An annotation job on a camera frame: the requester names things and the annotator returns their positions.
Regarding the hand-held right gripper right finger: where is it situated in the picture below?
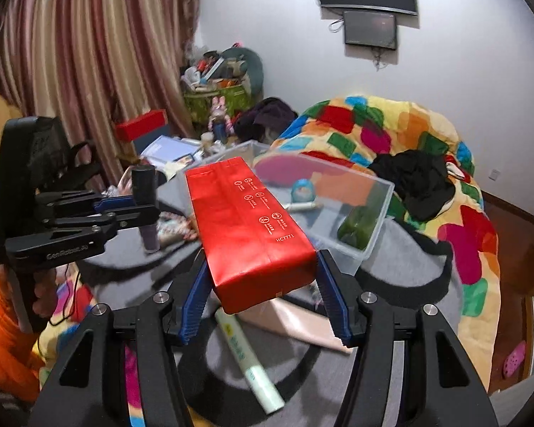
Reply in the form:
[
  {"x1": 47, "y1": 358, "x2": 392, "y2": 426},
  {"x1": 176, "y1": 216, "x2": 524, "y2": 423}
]
[{"x1": 316, "y1": 249, "x2": 500, "y2": 427}]

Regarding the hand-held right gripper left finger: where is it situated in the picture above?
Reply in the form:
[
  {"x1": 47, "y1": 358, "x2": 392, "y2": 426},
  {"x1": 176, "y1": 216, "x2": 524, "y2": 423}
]
[{"x1": 27, "y1": 255, "x2": 214, "y2": 427}]

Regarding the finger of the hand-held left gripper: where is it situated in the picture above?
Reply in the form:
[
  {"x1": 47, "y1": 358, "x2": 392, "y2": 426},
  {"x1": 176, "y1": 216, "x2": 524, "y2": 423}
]
[
  {"x1": 44, "y1": 204, "x2": 161, "y2": 243},
  {"x1": 36, "y1": 189, "x2": 138, "y2": 220}
]

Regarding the dark cylindrical bottle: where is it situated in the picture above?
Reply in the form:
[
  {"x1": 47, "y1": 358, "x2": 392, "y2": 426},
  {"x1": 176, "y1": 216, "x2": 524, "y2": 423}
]
[{"x1": 131, "y1": 164, "x2": 162, "y2": 254}]

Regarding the red rectangular box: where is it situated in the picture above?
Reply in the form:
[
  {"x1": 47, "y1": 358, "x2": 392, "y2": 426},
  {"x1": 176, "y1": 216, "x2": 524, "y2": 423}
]
[{"x1": 184, "y1": 157, "x2": 318, "y2": 315}]

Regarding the clear plastic storage bin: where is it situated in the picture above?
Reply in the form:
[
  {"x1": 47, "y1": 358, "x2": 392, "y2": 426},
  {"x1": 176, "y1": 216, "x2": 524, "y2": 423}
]
[{"x1": 176, "y1": 139, "x2": 395, "y2": 276}]

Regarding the person's left forearm orange sleeve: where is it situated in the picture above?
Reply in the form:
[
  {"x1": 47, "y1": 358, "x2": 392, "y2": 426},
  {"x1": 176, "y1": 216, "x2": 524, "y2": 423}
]
[{"x1": 0, "y1": 273, "x2": 46, "y2": 403}]

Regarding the person's left hand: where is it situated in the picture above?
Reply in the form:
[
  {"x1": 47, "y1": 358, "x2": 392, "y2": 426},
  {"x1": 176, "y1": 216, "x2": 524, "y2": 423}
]
[{"x1": 31, "y1": 270, "x2": 59, "y2": 322}]

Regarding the beige pink packet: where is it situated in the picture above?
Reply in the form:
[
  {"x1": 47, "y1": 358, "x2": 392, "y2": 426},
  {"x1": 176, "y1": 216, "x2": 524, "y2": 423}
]
[{"x1": 238, "y1": 296, "x2": 354, "y2": 357}]

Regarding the floral patterned packet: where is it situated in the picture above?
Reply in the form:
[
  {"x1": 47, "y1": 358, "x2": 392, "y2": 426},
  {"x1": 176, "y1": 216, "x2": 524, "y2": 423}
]
[{"x1": 158, "y1": 213, "x2": 202, "y2": 246}]

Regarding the blue and white box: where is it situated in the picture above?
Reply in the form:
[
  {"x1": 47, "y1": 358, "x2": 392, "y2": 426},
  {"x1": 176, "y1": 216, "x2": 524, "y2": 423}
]
[{"x1": 140, "y1": 136, "x2": 204, "y2": 168}]

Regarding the green bottle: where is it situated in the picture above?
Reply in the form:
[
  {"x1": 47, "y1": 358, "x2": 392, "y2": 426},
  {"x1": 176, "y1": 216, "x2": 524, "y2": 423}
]
[{"x1": 337, "y1": 187, "x2": 386, "y2": 251}]

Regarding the light green tube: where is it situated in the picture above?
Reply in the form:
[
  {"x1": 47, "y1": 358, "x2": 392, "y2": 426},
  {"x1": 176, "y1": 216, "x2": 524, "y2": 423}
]
[{"x1": 214, "y1": 309, "x2": 286, "y2": 414}]

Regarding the red gift box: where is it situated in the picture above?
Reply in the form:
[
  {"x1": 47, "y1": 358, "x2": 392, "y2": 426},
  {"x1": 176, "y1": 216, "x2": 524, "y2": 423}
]
[{"x1": 116, "y1": 109, "x2": 169, "y2": 142}]

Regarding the grey mat with black trim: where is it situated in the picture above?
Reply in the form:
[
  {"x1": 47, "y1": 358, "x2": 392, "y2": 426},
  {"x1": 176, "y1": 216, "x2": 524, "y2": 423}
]
[{"x1": 78, "y1": 178, "x2": 464, "y2": 427}]

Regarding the white tube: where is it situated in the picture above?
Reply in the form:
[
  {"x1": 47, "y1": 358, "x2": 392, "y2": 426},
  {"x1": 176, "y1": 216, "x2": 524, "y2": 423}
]
[{"x1": 282, "y1": 201, "x2": 324, "y2": 213}]

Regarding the blue round container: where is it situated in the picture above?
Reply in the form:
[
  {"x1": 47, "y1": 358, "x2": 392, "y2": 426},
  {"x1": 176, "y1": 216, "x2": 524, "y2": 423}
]
[{"x1": 291, "y1": 179, "x2": 316, "y2": 205}]

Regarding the plush rabbit toy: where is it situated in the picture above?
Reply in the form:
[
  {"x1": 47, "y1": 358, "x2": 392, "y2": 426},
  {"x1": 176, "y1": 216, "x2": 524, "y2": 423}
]
[{"x1": 207, "y1": 95, "x2": 233, "y2": 138}]

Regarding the striped pink curtain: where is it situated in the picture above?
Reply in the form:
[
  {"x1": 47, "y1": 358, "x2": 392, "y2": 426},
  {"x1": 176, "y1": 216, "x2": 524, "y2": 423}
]
[{"x1": 0, "y1": 0, "x2": 202, "y2": 188}]

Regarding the green bag of clutter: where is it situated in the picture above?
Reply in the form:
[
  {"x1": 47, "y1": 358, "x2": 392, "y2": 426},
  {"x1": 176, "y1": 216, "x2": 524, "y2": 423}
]
[{"x1": 180, "y1": 44, "x2": 254, "y2": 122}]

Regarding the colourful patchwork blanket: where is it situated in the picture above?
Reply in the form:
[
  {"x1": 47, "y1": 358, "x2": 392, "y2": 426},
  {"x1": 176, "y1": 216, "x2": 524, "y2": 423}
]
[{"x1": 271, "y1": 95, "x2": 501, "y2": 394}]

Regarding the black clothing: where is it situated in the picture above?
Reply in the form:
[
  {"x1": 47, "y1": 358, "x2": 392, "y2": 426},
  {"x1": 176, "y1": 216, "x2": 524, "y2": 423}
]
[{"x1": 367, "y1": 149, "x2": 457, "y2": 223}]

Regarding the dark purple clothing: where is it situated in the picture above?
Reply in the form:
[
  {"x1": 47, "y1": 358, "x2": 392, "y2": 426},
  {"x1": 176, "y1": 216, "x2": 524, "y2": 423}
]
[{"x1": 234, "y1": 97, "x2": 300, "y2": 144}]

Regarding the pink slipper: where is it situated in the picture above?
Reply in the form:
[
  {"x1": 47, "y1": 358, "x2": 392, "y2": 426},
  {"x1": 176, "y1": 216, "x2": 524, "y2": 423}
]
[{"x1": 502, "y1": 340, "x2": 527, "y2": 380}]

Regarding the small black monitor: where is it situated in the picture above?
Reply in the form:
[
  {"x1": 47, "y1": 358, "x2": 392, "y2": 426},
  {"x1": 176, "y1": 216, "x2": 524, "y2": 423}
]
[{"x1": 342, "y1": 10, "x2": 398, "y2": 51}]

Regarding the black cable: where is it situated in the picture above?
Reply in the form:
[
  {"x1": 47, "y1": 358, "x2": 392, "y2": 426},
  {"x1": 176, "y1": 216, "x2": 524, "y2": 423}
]
[{"x1": 36, "y1": 263, "x2": 83, "y2": 357}]

